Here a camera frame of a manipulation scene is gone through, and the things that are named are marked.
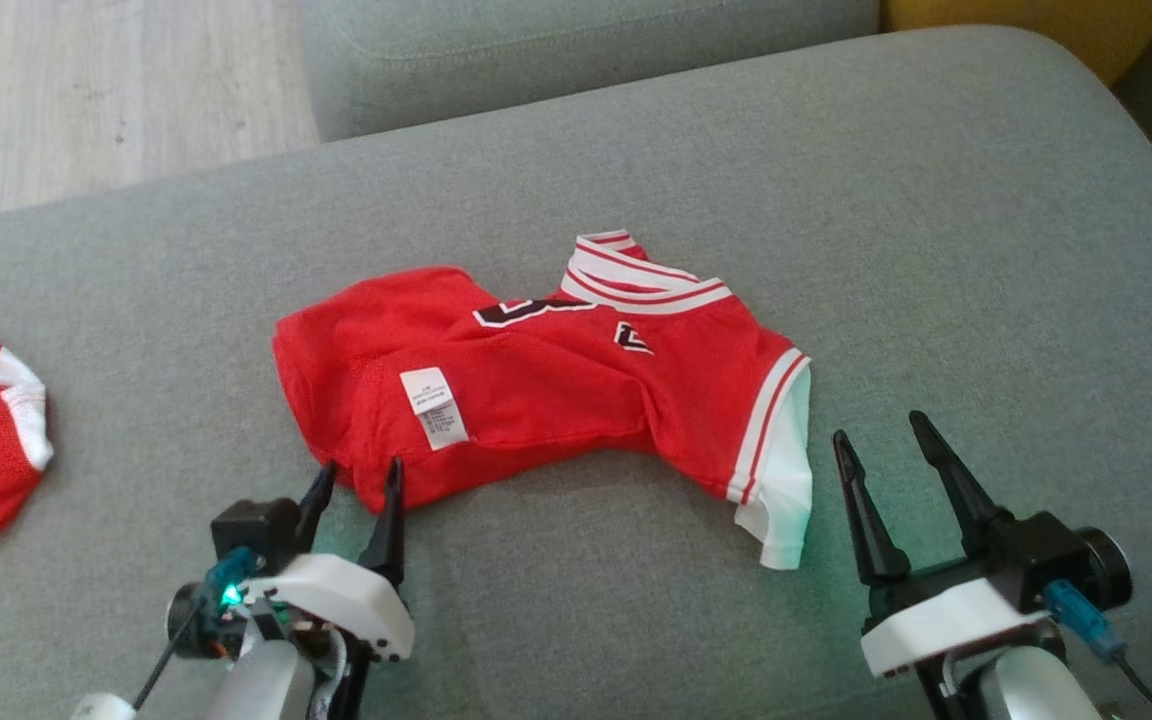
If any grey fabric ottoman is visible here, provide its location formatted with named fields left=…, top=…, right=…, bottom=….
left=0, top=25, right=1152, bottom=720

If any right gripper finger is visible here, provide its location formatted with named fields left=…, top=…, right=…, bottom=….
left=833, top=430, right=913, bottom=589
left=910, top=411, right=1013, bottom=562

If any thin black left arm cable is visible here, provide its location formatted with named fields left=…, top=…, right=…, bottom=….
left=134, top=547, right=265, bottom=713

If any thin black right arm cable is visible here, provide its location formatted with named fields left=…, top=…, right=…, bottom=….
left=1044, top=580, right=1152, bottom=720

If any grey sofa seat cushion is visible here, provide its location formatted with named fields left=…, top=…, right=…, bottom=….
left=298, top=0, right=882, bottom=142

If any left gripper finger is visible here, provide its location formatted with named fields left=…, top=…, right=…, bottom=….
left=358, top=457, right=407, bottom=588
left=296, top=460, right=339, bottom=554

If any red basketball jersey white trim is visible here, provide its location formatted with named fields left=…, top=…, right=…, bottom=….
left=273, top=230, right=814, bottom=571

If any yellow sofa back cushion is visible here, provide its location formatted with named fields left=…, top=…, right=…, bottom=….
left=881, top=0, right=1152, bottom=87

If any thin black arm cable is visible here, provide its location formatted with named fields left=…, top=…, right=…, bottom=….
left=1044, top=580, right=1152, bottom=720
left=134, top=547, right=265, bottom=713

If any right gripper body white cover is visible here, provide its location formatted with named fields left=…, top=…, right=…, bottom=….
left=861, top=560, right=1055, bottom=681

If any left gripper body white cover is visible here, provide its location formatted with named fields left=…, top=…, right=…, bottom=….
left=241, top=555, right=415, bottom=663

